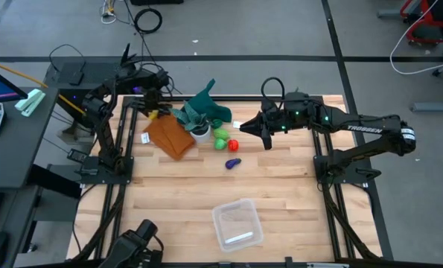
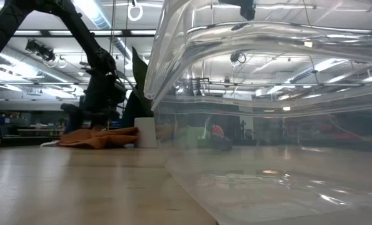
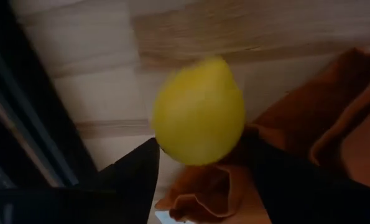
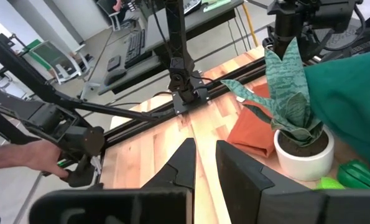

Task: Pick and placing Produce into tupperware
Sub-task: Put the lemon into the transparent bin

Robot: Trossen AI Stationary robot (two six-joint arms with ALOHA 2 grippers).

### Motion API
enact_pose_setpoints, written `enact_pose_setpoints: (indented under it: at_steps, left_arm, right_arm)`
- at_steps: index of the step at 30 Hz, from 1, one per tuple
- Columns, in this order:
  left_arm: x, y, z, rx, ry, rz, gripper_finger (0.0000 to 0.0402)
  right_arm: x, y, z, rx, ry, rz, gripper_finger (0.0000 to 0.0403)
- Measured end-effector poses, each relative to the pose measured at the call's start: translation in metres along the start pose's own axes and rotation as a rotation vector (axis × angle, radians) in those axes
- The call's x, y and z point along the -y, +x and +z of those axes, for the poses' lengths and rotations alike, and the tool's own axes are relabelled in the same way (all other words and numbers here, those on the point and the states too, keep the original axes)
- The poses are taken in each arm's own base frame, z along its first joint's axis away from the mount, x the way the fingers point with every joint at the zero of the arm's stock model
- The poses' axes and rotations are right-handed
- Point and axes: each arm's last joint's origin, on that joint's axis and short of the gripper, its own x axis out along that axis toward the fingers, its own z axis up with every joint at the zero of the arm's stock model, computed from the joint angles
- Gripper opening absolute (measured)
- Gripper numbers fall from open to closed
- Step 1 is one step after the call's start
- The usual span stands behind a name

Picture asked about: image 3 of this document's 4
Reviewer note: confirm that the orange cloth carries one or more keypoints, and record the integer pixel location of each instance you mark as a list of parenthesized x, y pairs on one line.
[(312, 109)]

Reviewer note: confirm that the black metal table frame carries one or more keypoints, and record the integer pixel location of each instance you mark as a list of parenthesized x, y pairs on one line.
[(32, 109)]

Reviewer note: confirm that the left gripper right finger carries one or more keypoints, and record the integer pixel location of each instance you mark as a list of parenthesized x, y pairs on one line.
[(296, 193)]

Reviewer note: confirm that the small white card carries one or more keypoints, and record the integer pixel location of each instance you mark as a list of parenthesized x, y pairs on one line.
[(172, 218)]

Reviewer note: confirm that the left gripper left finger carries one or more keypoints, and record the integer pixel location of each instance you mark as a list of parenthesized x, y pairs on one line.
[(132, 186)]

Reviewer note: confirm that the yellow toy lemon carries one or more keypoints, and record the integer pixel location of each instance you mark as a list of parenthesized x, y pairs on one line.
[(200, 112)]

